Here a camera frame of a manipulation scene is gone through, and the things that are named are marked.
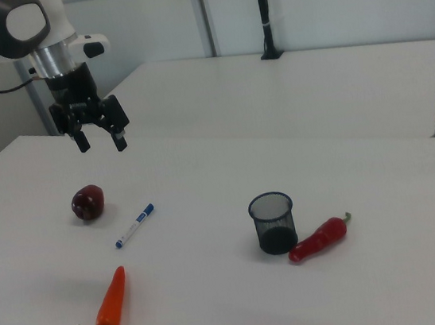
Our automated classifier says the red chili pepper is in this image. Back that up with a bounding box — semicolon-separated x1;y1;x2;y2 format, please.
283;211;358;265

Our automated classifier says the black camera stand pole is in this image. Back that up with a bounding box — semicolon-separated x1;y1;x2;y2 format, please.
252;0;285;62

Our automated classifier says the white side table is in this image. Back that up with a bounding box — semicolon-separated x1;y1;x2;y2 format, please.
83;24;435;183

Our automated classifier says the dark red apple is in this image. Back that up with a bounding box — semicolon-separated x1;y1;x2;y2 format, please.
68;182;108;223

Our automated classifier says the orange carrot with green leaves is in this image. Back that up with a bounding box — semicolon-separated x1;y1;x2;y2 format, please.
40;265;133;325

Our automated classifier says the white marker with blue cap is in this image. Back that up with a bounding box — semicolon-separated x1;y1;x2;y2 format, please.
110;202;161;250

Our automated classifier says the black mesh pen cup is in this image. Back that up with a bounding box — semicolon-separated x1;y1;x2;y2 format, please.
245;189;301;259

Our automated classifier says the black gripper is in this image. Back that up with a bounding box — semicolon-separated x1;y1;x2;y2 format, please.
43;56;135;161

